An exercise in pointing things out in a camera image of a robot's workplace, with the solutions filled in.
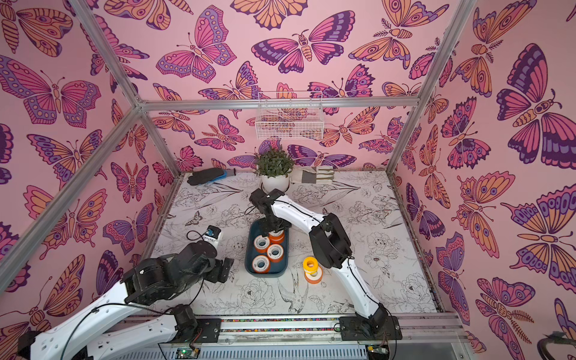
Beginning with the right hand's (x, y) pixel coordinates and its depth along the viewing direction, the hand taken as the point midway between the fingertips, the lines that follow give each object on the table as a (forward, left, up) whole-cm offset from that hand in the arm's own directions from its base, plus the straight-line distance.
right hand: (269, 233), depth 93 cm
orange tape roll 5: (-17, -19, -2) cm, 26 cm away
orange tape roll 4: (-12, +2, -3) cm, 13 cm away
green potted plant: (+24, -2, +18) cm, 30 cm away
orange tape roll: (-2, -4, 0) cm, 4 cm away
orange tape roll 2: (-4, +3, -2) cm, 5 cm away
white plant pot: (+27, -3, +2) cm, 27 cm away
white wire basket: (+40, -8, +30) cm, 51 cm away
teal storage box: (+1, +6, +2) cm, 6 cm away
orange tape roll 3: (-7, -3, -2) cm, 8 cm away
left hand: (-17, +11, +16) cm, 26 cm away
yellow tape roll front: (-13, -17, -1) cm, 21 cm away
